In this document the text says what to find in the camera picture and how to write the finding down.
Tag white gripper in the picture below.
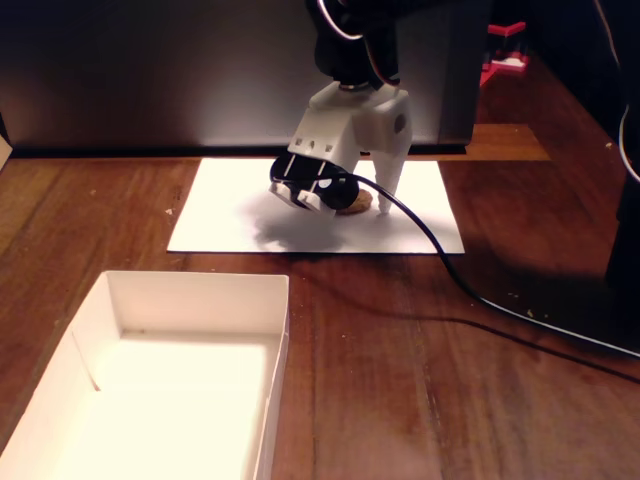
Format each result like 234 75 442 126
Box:
288 83 414 218

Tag chocolate chip mini cookie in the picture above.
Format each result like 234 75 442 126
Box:
334 189 374 217

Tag dark grey backdrop box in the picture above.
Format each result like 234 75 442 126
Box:
0 0 492 159

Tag white open cardboard box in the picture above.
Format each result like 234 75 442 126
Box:
0 270 291 480

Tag red plastic stand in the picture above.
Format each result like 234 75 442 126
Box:
479 21 532 89

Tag white paper sheet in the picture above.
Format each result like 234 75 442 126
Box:
166 157 467 255

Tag black wrist camera white mount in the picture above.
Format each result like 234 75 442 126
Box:
268 152 362 221

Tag black camera cable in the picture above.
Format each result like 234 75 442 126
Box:
344 173 640 359

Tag multicolour servo wires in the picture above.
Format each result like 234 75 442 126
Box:
363 28 402 87

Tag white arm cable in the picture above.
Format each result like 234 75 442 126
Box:
317 0 364 41

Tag grey hanging cable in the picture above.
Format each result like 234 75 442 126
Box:
593 0 640 182

